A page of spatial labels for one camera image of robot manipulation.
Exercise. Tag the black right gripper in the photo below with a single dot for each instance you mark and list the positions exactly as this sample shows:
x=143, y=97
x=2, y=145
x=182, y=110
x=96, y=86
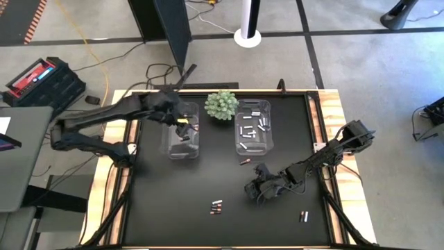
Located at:
x=272, y=185

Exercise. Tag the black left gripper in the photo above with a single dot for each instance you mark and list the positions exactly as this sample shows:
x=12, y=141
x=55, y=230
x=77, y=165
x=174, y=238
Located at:
x=171, y=107

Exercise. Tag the clear plastic bin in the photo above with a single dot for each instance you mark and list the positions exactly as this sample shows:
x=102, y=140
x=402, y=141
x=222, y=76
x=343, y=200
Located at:
x=267, y=146
x=192, y=149

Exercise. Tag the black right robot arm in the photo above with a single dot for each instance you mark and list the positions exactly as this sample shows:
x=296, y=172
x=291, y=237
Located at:
x=333, y=152

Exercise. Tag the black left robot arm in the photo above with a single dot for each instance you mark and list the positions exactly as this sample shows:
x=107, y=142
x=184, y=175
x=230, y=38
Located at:
x=104, y=111

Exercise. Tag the green succulent in grey pot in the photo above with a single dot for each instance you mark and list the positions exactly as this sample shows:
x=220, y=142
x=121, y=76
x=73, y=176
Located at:
x=221, y=105

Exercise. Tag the small black object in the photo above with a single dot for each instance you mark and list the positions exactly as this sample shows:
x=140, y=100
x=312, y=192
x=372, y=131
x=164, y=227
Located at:
x=92, y=100

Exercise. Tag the black diagonal support strut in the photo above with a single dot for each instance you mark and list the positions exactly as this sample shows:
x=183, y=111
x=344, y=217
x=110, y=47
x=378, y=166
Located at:
x=111, y=215
x=343, y=218

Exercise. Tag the black divider panel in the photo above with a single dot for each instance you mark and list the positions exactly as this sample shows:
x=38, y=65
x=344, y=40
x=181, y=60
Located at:
x=166, y=21

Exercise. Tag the white pole with round base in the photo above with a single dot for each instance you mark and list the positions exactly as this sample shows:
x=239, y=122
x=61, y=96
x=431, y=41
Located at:
x=247, y=38

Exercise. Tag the red black tool case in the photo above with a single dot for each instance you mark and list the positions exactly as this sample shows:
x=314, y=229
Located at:
x=59, y=87

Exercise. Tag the black desk base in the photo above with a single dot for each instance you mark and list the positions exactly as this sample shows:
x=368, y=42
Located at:
x=52, y=199

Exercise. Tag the grey desk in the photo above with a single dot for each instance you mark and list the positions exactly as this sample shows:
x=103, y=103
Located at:
x=24, y=166

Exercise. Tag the dark purple tablet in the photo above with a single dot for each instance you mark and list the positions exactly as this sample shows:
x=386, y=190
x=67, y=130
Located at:
x=8, y=142

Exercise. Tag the white paper sheet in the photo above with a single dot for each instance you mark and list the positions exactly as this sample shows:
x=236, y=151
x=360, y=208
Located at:
x=3, y=125

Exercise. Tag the black equipment box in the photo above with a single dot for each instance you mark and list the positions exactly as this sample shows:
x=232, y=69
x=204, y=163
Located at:
x=435, y=112

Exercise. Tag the orange black striped mat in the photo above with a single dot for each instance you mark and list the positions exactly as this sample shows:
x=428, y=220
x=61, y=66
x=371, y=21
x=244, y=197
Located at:
x=17, y=17

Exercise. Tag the black floor stand base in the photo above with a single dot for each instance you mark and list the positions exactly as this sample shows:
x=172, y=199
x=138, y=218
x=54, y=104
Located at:
x=395, y=17

